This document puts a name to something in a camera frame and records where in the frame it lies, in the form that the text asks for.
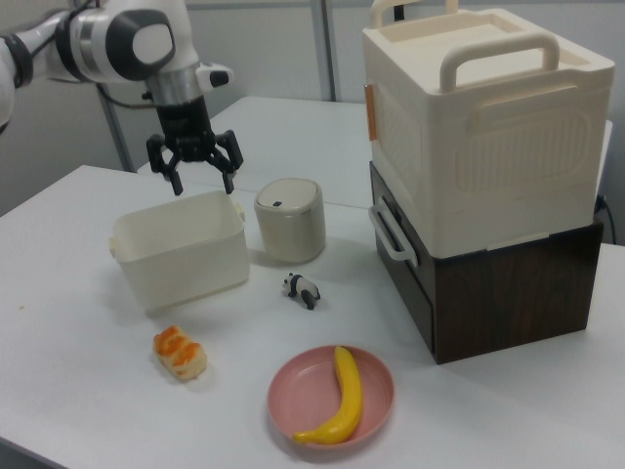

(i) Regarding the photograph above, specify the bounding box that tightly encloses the toy bread with orange topping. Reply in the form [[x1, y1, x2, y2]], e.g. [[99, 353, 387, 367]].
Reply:
[[153, 325, 209, 383]]

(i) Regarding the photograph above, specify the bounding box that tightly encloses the white plastic box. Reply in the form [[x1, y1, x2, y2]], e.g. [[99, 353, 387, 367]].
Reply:
[[107, 190, 251, 314]]

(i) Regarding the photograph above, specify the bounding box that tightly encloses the black wall cable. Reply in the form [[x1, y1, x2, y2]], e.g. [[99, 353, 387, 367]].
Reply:
[[593, 193, 617, 245]]

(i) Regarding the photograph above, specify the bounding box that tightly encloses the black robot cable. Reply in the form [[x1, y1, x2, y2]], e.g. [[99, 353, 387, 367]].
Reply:
[[95, 80, 160, 111]]

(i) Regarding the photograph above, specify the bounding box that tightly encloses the dark brown wooden drawer box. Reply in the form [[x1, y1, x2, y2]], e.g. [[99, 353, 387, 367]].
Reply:
[[368, 160, 604, 366]]

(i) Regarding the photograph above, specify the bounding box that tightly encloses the cream plastic storage box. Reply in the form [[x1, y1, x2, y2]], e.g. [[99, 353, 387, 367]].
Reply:
[[361, 0, 615, 255]]

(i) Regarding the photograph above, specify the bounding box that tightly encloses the pink plate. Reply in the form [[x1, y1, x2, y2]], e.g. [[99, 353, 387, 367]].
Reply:
[[267, 344, 396, 446]]

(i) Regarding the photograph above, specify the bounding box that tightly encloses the beige mini trash can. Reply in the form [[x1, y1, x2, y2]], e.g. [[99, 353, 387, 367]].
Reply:
[[252, 178, 327, 264]]

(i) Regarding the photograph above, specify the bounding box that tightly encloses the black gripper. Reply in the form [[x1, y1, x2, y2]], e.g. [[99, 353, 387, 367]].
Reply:
[[146, 95, 245, 197]]

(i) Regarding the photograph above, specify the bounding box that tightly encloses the yellow toy banana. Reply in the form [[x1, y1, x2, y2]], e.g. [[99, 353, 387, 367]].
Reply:
[[292, 345, 364, 432]]

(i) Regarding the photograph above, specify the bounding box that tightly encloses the panda figurine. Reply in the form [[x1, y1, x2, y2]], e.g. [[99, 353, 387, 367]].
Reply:
[[280, 272, 322, 311]]

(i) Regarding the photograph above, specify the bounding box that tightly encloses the white drawer handle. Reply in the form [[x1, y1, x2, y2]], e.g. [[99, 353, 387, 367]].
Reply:
[[369, 199, 420, 268]]

